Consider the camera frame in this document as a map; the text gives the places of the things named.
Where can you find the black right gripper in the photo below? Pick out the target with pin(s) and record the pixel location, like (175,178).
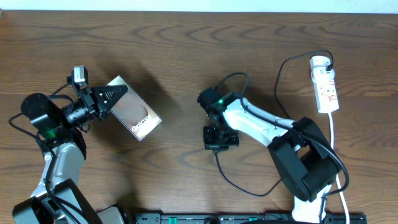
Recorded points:
(209,144)

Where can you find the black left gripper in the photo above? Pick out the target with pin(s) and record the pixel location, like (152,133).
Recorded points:
(94,101)

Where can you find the Galaxy smartphone with bronze screen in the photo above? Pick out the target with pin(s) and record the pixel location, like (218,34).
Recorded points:
(133,112)

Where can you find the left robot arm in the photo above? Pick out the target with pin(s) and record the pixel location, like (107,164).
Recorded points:
(57,198)

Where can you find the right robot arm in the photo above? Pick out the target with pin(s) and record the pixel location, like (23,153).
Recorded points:
(304,160)

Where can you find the white USB charger plug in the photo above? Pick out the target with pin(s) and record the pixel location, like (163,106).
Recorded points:
(320,68)

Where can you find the white power strip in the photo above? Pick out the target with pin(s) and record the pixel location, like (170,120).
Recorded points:
(326,96)

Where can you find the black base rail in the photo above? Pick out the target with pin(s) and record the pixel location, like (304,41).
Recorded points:
(156,218)

